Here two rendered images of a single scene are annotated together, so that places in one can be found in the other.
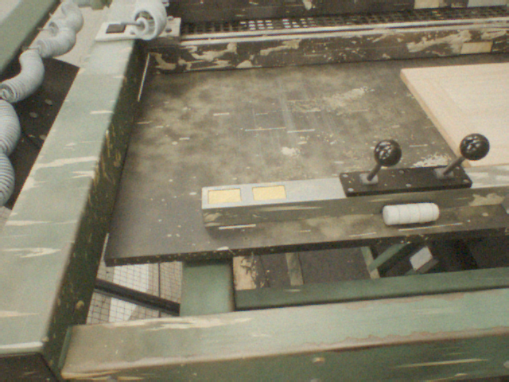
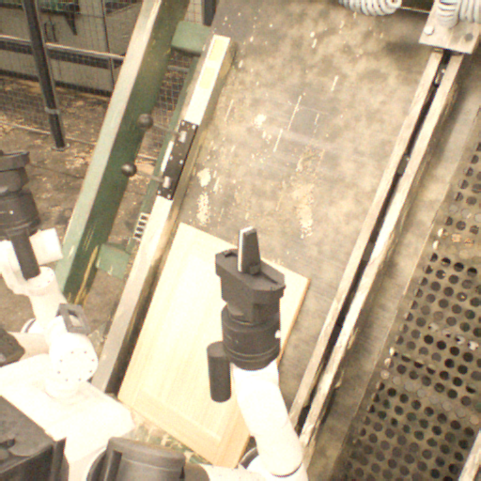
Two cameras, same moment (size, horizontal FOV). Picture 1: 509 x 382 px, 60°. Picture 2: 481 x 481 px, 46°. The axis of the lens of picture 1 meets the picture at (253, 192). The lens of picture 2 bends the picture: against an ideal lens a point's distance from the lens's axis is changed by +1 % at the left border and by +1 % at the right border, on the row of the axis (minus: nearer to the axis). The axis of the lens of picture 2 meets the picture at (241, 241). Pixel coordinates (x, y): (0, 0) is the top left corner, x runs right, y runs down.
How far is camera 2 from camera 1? 1.57 m
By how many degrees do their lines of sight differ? 77
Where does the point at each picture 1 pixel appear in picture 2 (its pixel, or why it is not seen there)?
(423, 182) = (168, 167)
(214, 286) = (200, 43)
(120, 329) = not seen: outside the picture
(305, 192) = (197, 99)
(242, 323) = (143, 36)
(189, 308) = (195, 28)
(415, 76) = (289, 281)
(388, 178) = (179, 149)
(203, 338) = (145, 19)
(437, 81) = not seen: hidden behind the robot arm
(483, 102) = not seen: hidden behind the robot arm
